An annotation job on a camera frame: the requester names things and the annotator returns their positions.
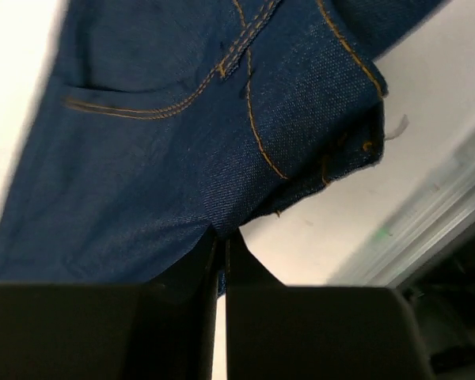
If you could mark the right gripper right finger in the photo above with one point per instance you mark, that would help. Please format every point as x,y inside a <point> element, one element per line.
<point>276,331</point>

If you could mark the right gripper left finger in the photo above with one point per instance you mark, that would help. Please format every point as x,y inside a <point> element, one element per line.
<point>162,329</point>

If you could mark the dark blue denim trousers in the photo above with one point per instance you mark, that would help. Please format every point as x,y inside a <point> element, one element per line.
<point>162,120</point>

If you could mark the aluminium frame rail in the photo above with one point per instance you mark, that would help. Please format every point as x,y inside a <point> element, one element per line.
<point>436,213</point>

